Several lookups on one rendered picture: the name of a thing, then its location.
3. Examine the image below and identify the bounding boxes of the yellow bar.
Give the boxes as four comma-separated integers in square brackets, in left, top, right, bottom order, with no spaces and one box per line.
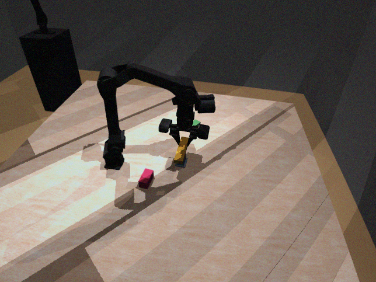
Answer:
[174,137,189,164]

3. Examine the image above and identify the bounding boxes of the pink block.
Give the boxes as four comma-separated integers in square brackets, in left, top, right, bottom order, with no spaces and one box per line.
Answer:
[138,169,154,189]

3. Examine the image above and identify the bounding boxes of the green rectangular block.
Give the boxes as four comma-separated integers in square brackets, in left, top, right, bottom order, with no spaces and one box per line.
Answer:
[193,119,201,126]

